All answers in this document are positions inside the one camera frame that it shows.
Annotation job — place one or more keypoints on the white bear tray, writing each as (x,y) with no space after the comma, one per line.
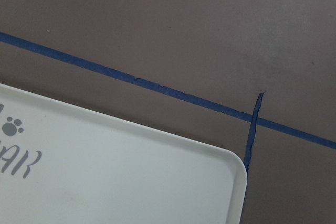
(64,164)

